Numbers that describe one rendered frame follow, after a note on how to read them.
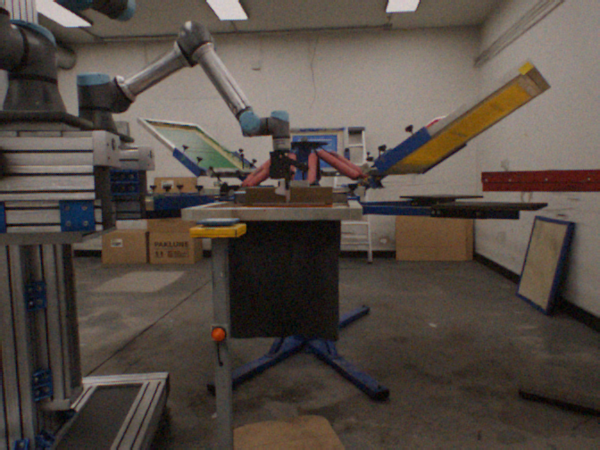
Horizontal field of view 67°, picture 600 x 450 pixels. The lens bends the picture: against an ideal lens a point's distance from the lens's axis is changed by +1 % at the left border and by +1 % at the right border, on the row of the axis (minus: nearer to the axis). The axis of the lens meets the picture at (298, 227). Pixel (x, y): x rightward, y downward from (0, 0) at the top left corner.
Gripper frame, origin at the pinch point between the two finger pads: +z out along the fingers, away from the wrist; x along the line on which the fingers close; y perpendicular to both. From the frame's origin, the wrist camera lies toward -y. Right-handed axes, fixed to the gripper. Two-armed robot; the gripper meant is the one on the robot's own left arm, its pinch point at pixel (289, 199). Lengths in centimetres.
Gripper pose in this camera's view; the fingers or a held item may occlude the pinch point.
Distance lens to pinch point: 183.5
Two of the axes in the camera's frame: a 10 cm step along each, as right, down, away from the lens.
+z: 0.5, 9.9, 1.1
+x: -0.9, 1.2, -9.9
